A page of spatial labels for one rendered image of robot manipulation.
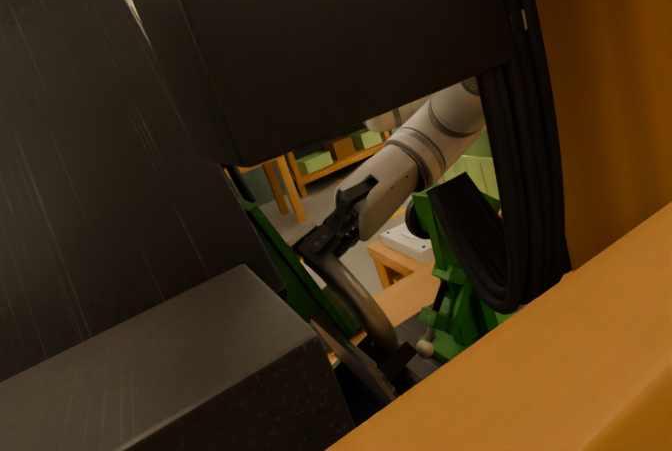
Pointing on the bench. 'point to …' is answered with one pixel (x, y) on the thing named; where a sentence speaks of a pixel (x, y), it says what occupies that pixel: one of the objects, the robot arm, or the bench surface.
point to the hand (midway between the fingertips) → (321, 251)
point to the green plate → (295, 274)
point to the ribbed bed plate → (356, 360)
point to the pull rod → (426, 344)
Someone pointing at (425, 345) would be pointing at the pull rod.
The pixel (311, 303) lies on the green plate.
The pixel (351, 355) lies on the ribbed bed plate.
